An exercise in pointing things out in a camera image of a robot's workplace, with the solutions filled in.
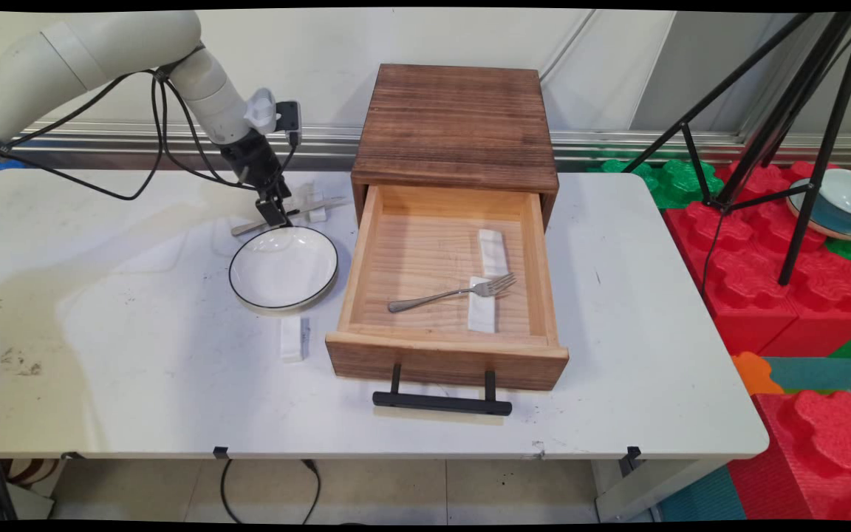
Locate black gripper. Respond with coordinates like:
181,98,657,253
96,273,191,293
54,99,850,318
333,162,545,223
220,132,295,227

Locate silver table knife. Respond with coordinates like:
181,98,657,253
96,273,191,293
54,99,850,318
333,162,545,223
230,196,349,237

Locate white plate with black rim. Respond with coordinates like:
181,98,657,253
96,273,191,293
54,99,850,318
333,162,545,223
228,225,340,311

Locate white foam block grey strip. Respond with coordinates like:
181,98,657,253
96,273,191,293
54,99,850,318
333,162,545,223
280,317,312,364

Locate light wooden drawer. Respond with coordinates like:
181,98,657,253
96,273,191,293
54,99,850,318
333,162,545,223
324,183,570,392

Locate silver fork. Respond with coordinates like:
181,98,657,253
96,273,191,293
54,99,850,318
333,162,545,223
387,272,517,314

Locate dark wooden cabinet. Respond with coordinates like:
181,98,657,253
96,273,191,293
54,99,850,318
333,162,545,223
350,64,561,230

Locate white table leg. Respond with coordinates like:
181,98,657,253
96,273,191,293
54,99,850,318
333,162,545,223
592,458,729,522

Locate red foam block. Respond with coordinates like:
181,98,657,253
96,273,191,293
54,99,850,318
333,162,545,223
663,161,851,358
727,390,851,522

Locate orange foam block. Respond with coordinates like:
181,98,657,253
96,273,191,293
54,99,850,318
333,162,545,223
732,352,785,396

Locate teal foam mat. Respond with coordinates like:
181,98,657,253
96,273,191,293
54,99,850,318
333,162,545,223
658,465,748,522
762,357,851,392

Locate black tripod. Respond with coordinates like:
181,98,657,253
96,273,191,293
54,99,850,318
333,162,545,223
621,11,851,287

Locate teal and white bowl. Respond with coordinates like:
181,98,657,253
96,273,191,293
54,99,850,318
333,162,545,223
786,168,851,241

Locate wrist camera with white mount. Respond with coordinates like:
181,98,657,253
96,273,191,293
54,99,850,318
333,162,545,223
245,87,301,146

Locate black drawer handle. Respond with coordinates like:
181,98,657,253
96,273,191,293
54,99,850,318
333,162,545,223
372,362,513,417

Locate black power cable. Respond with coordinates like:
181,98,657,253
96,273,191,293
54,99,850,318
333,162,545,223
219,458,321,524

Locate metal wall rail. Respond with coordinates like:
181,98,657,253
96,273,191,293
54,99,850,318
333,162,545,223
0,122,851,172

